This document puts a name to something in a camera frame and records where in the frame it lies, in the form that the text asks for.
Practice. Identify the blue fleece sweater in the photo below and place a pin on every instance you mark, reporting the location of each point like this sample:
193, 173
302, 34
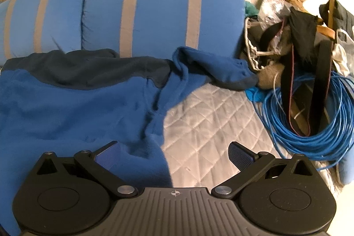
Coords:
83, 103

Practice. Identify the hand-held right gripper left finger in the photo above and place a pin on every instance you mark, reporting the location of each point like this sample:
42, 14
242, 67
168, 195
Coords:
109, 154

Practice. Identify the white plastic bag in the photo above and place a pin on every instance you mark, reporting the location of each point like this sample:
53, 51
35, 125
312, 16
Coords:
341, 56

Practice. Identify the teal cloth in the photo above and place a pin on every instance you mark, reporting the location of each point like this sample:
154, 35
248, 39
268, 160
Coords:
251, 9

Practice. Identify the blue striped pillow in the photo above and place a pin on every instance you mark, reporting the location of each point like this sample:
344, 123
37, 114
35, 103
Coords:
160, 17
63, 23

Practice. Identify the clear plastic wrap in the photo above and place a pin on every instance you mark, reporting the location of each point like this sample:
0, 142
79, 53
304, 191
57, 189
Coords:
272, 10

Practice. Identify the grey quilted bedspread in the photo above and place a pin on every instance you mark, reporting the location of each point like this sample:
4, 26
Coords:
210, 120

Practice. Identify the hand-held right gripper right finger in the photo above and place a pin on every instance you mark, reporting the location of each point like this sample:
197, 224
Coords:
240, 155

